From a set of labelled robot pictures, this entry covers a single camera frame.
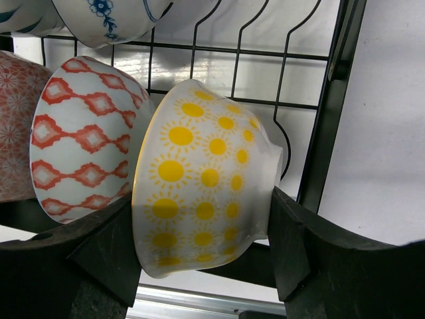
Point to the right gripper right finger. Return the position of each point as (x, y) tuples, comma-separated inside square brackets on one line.
[(325, 271)]

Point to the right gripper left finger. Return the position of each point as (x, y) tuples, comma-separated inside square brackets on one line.
[(87, 268)]

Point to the red diamond blue lattice bowl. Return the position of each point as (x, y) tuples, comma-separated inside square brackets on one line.
[(86, 135)]

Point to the yellow sun patterned bowl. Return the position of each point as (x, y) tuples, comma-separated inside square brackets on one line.
[(203, 182)]

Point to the leaf patterned bowl stack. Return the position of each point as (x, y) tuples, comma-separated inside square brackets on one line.
[(22, 83)]

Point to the blue floral small bowl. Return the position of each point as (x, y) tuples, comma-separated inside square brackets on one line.
[(98, 23)]

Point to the white bowl with striped outside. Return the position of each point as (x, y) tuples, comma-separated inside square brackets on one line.
[(30, 18)]

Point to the aluminium frame rail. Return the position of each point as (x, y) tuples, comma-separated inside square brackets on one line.
[(161, 302)]

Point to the black wire dish rack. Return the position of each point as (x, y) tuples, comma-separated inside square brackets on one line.
[(276, 63)]

